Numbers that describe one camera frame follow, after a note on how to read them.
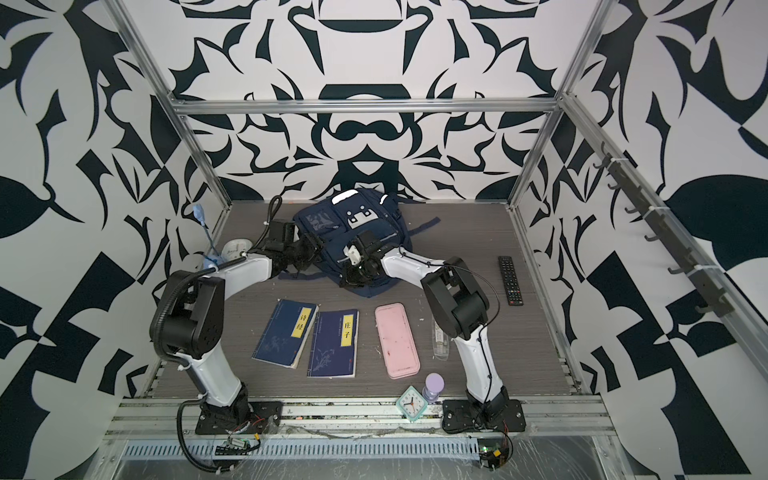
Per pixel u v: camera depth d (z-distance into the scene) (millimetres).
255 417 732
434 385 714
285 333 869
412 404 747
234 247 1027
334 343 852
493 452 711
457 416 743
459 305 541
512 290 963
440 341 850
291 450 776
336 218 1109
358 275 834
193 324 491
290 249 819
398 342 845
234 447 728
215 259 932
